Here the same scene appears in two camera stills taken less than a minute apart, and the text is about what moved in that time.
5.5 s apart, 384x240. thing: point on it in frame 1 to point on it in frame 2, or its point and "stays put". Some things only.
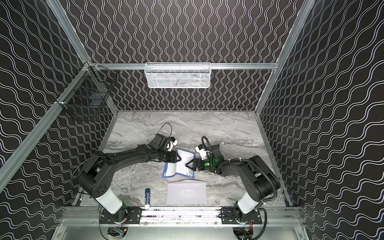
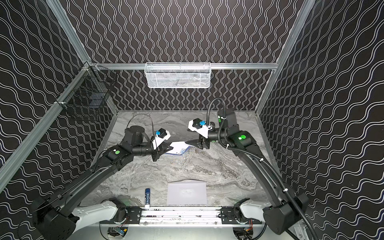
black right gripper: x=199 y=163 to x=204 y=141
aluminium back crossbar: x=116 y=66 stays put
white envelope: x=186 y=192 stays put
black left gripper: x=167 y=154 to x=155 y=152
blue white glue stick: x=147 y=192 stays put
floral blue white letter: x=179 y=167 to x=179 y=148
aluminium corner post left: x=67 y=26 stays put
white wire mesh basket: x=177 y=75 stays put
